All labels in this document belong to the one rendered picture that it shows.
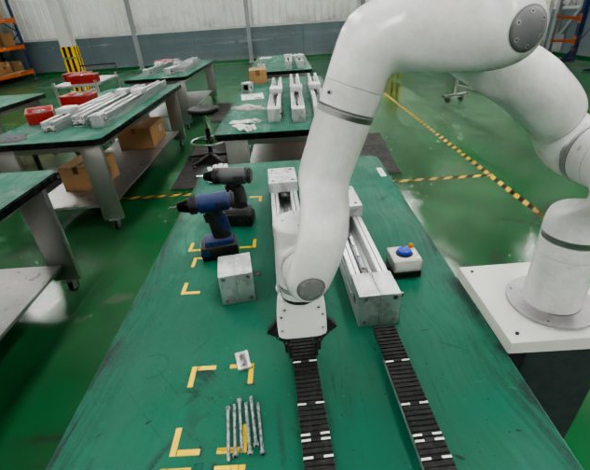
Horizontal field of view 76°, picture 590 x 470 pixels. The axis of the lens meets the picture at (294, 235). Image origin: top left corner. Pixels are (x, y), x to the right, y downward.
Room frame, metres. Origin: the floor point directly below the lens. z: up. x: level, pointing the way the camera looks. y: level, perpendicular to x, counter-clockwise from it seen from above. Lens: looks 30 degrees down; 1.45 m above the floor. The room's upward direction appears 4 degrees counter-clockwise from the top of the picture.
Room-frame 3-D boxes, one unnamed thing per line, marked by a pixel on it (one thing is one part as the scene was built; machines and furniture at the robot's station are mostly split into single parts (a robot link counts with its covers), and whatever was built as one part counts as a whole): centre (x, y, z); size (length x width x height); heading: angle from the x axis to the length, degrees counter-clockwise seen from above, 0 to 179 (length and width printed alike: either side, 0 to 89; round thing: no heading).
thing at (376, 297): (0.72, -0.20, 0.83); 0.12 x 0.09 x 0.10; 93
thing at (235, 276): (0.84, 0.16, 0.83); 0.11 x 0.10 x 0.10; 98
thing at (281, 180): (1.40, 0.03, 0.87); 0.16 x 0.11 x 0.07; 3
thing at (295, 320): (0.58, 0.00, 0.93); 0.10 x 0.07 x 0.11; 93
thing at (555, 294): (0.68, -0.60, 0.91); 0.19 x 0.19 x 0.18
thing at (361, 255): (1.16, -0.17, 0.82); 0.80 x 0.10 x 0.09; 3
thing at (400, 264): (0.89, -0.30, 0.81); 0.10 x 0.08 x 0.06; 93
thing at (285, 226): (0.58, 0.00, 1.07); 0.09 x 0.08 x 0.13; 9
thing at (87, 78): (5.51, 2.63, 0.50); 1.03 x 0.55 x 1.01; 4
